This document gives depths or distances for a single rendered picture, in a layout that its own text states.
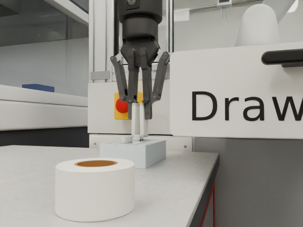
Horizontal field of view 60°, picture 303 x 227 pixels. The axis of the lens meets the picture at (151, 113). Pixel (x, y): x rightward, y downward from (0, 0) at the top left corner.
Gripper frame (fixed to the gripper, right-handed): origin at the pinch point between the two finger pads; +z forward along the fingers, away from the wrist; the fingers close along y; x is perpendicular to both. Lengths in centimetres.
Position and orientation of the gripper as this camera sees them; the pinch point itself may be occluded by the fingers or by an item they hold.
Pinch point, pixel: (140, 120)
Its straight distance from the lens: 54.4
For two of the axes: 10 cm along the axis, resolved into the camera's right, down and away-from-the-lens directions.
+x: 3.3, 0.2, 9.5
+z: 0.0, 10.0, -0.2
